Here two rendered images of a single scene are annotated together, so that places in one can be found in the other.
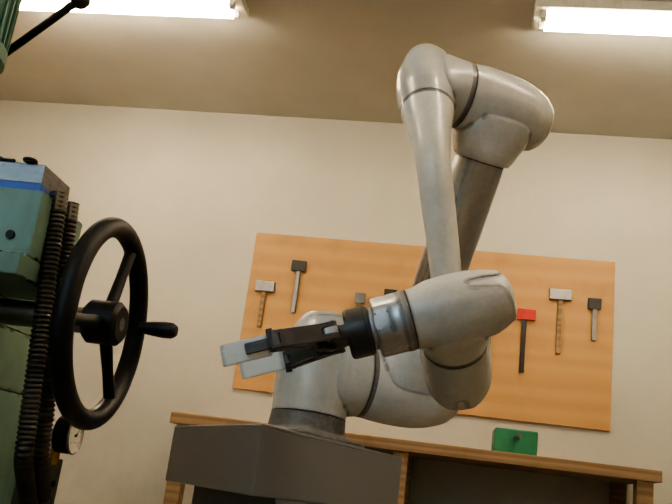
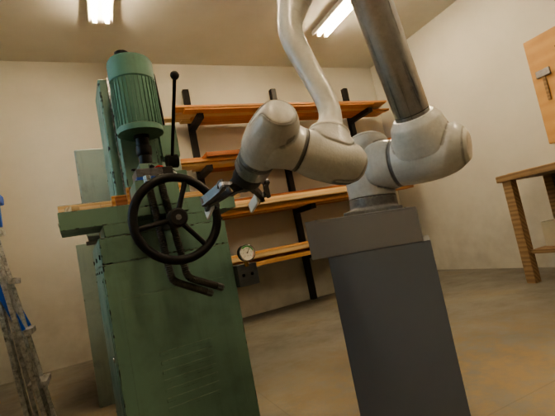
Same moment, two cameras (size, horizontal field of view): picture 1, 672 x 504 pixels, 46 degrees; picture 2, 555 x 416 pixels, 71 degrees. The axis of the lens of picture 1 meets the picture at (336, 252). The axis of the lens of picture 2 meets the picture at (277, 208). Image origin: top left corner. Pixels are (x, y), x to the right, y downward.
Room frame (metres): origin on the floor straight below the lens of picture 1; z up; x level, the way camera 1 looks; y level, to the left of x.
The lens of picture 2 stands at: (0.67, -0.87, 0.67)
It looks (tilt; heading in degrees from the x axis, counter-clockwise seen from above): 5 degrees up; 55
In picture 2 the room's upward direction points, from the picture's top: 11 degrees counter-clockwise
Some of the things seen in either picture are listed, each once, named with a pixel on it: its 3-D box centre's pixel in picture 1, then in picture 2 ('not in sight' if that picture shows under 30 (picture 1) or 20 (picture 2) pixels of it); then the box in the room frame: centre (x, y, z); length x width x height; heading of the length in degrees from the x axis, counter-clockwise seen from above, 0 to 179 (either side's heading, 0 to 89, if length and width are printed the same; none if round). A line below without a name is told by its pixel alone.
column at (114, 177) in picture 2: not in sight; (133, 163); (1.16, 0.93, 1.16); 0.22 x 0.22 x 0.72; 84
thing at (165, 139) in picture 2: not in sight; (167, 144); (1.30, 0.84, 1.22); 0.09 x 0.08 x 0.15; 84
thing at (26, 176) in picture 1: (27, 186); (153, 174); (1.09, 0.45, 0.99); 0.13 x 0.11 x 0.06; 174
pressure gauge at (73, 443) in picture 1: (64, 440); (245, 255); (1.36, 0.40, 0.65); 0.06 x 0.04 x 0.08; 174
